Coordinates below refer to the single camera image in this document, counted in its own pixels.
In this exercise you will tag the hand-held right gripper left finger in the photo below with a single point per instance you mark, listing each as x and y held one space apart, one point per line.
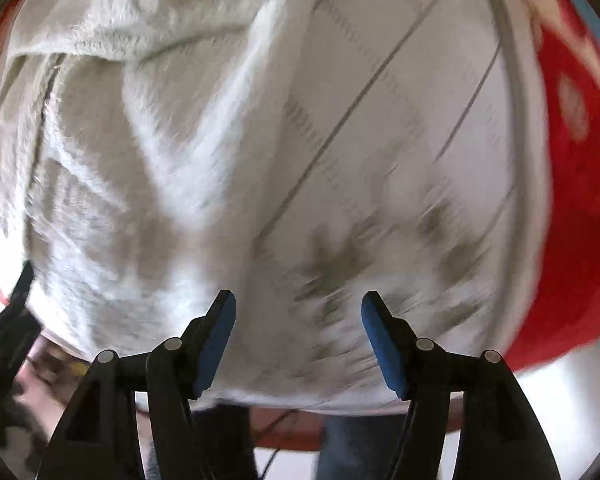
215 345

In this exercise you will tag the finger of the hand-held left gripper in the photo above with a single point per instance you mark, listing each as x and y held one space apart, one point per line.
24 290

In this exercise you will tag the white towel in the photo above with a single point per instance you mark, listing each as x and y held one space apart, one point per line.
105 185

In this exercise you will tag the white diamond-pattern cloth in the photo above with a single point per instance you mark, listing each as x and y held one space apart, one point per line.
380 135

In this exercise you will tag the red floral blanket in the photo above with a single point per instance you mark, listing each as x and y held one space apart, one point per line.
580 210

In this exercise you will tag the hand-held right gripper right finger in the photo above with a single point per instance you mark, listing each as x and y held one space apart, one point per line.
385 350

